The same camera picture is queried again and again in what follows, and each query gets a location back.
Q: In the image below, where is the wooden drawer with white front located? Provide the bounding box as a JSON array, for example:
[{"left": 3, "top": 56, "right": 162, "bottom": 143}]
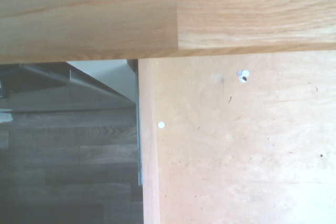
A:
[{"left": 138, "top": 49, "right": 336, "bottom": 224}]

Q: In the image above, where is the white kitchen base cabinet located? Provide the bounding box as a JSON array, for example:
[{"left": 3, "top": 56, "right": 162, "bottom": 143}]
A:
[{"left": 65, "top": 59, "right": 138, "bottom": 103}]

